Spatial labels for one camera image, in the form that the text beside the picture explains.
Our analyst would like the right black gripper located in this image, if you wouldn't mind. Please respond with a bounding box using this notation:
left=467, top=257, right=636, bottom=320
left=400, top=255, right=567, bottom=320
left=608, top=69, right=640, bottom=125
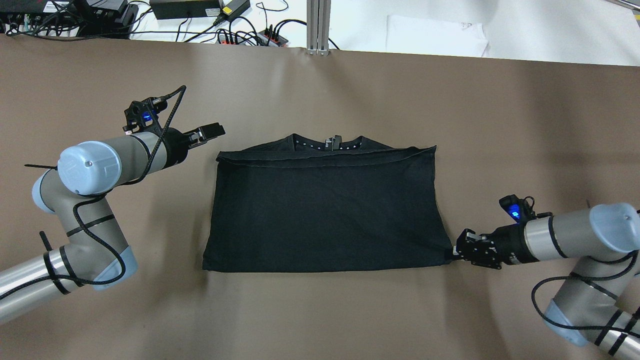
left=454, top=226, right=526, bottom=270

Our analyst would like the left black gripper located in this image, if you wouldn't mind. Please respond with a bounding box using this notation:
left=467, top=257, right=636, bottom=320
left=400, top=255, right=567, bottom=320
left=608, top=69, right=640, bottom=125
left=162, top=122, right=226, bottom=168

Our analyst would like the black t-shirt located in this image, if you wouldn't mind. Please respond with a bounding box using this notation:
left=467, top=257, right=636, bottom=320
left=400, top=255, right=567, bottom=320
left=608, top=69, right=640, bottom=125
left=202, top=134, right=453, bottom=273

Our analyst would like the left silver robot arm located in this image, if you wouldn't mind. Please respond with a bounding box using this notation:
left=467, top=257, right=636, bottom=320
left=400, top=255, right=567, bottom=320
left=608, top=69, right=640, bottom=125
left=1, top=123, right=225, bottom=324

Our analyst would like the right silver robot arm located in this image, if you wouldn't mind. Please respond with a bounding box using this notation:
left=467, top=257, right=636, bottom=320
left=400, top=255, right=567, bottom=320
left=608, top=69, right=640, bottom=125
left=449, top=194, right=640, bottom=360

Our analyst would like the black power strip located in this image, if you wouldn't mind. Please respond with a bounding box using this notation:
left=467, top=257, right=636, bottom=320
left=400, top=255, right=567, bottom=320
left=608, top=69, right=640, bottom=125
left=212, top=29, right=290, bottom=48

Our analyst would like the black power adapter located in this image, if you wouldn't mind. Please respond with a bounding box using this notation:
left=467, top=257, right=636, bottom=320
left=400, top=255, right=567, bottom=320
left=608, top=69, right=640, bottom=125
left=148, top=0, right=223, bottom=20

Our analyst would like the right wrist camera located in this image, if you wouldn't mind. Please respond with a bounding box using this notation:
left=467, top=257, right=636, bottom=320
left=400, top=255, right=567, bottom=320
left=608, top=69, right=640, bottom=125
left=498, top=194, right=537, bottom=224

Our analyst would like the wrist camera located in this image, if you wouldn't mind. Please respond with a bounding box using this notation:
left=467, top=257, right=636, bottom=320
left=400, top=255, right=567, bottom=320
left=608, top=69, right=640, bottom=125
left=498, top=194, right=537, bottom=224
left=122, top=96, right=168, bottom=137

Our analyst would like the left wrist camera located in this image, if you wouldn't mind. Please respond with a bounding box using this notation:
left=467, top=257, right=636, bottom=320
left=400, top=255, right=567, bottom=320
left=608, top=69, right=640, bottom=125
left=122, top=96, right=168, bottom=137

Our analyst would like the aluminium cage frame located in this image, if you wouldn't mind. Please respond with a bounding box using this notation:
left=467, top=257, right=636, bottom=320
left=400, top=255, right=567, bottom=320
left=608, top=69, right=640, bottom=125
left=306, top=0, right=332, bottom=56

